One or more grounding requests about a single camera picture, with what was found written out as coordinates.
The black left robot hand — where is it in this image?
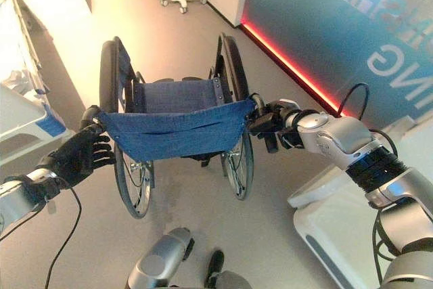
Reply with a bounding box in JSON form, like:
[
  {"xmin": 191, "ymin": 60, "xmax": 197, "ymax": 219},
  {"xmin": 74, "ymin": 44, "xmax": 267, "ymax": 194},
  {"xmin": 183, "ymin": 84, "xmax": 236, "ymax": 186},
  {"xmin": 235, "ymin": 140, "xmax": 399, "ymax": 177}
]
[{"xmin": 41, "ymin": 123, "xmax": 115, "ymax": 188}]

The silver robot leg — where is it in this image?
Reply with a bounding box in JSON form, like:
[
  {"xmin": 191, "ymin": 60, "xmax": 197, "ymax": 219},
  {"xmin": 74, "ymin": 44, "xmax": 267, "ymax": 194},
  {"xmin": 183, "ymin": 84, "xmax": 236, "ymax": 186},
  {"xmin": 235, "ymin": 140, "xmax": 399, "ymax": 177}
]
[
  {"xmin": 127, "ymin": 227, "xmax": 196, "ymax": 289},
  {"xmin": 204, "ymin": 250, "xmax": 253, "ymax": 289}
]

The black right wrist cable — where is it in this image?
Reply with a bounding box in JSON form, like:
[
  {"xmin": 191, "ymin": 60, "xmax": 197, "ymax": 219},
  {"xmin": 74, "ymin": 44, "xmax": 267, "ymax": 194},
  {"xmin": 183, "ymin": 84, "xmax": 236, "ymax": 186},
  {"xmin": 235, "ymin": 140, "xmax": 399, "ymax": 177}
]
[{"xmin": 336, "ymin": 83, "xmax": 400, "ymax": 158}]

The white hospital bed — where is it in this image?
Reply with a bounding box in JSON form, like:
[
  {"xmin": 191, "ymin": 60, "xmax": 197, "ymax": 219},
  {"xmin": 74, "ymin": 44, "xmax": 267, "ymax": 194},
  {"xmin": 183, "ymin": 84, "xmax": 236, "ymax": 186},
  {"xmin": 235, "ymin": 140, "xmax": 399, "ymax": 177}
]
[{"xmin": 0, "ymin": 0, "xmax": 77, "ymax": 168}]

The silver left robot leg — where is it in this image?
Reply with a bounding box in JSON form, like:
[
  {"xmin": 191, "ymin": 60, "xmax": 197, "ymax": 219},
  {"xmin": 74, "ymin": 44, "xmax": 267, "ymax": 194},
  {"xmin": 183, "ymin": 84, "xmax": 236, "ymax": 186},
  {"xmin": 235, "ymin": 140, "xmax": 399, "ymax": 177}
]
[{"xmin": 127, "ymin": 227, "xmax": 196, "ymax": 289}]

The silver right robot leg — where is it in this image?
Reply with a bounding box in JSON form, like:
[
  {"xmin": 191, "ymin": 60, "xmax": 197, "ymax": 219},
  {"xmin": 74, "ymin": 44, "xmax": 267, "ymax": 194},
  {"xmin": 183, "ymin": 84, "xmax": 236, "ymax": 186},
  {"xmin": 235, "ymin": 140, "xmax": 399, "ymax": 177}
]
[{"xmin": 204, "ymin": 250, "xmax": 253, "ymax": 289}]

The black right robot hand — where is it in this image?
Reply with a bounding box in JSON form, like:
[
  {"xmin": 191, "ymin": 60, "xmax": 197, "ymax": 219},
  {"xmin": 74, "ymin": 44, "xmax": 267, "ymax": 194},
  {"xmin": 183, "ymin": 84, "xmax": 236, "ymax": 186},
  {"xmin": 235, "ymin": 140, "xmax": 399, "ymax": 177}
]
[{"xmin": 248, "ymin": 98, "xmax": 296, "ymax": 153}]

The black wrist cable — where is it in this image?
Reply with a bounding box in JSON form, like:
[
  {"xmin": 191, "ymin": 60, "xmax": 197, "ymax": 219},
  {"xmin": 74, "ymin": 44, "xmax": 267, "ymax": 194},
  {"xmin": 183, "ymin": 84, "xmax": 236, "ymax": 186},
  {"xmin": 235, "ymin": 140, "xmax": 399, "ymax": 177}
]
[
  {"xmin": 0, "ymin": 185, "xmax": 83, "ymax": 289},
  {"xmin": 336, "ymin": 83, "xmax": 400, "ymax": 158}
]

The red floor light strip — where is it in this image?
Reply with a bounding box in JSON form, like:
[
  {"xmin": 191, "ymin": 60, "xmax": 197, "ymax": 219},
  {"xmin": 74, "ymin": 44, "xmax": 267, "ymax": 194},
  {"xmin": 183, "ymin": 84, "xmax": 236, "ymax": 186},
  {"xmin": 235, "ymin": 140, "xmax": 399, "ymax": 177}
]
[{"xmin": 240, "ymin": 20, "xmax": 340, "ymax": 117}]

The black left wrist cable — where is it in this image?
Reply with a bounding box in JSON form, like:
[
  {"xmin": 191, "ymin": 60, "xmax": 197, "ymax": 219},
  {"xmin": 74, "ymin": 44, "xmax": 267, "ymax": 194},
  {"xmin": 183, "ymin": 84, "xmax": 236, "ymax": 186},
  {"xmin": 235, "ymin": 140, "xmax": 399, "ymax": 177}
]
[{"xmin": 0, "ymin": 185, "xmax": 83, "ymax": 289}]

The blue lettered wall panel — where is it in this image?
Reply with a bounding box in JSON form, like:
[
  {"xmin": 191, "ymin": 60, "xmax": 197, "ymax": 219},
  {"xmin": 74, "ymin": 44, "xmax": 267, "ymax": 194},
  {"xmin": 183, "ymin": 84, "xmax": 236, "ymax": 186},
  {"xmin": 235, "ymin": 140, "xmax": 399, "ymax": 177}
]
[{"xmin": 239, "ymin": 0, "xmax": 433, "ymax": 120}]

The blue fabric wheelchair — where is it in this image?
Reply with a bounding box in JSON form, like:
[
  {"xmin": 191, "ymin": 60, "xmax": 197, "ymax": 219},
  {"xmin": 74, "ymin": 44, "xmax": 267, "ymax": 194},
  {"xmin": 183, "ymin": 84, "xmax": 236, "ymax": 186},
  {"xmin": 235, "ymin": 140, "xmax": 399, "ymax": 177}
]
[{"xmin": 80, "ymin": 32, "xmax": 268, "ymax": 219}]

